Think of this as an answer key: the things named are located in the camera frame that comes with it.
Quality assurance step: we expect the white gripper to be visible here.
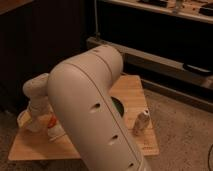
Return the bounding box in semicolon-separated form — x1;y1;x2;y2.
26;104;50;132

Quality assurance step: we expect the white ceramic cup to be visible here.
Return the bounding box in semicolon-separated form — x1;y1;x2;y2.
17;110;31;128

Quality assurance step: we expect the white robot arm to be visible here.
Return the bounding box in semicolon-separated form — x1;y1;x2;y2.
23;45;151;171

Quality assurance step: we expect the green ceramic bowl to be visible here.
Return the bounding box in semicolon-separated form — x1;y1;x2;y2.
112;97;125;118

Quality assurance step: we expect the orange carrot toy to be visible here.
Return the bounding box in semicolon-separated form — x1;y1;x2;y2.
47;115;57;129

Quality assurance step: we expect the wooden low table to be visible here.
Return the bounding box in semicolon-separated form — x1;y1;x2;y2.
8;75;159;161

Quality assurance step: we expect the small white bottle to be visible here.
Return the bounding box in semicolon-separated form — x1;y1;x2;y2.
133;110;150;136

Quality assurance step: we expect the black device on shelf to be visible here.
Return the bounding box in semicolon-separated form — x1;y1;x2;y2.
182;63;213;76

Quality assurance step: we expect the metal shelf rail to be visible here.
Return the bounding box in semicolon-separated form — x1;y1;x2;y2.
86;37;213;90

